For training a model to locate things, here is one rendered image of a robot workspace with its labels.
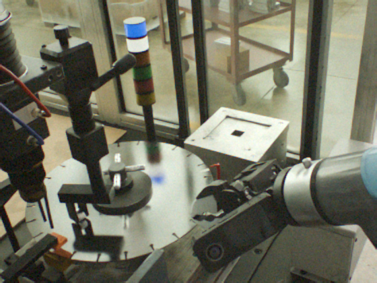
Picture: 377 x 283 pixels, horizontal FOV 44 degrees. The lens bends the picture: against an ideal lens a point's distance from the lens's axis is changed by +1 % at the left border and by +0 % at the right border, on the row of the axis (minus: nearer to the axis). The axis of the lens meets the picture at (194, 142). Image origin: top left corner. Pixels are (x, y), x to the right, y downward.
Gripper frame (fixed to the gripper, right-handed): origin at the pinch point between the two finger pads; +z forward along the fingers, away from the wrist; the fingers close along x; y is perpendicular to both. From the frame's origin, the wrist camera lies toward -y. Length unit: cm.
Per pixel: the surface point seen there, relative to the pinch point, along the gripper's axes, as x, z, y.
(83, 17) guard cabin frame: 47, 55, 35
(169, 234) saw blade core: -1.4, 5.3, -2.0
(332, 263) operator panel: -22.5, -0.9, 20.6
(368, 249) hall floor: -77, 63, 107
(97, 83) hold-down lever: 23.3, -3.4, -5.3
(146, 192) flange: 4.7, 12.9, 2.2
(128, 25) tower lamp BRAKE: 34.0, 21.5, 22.0
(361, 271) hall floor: -79, 60, 95
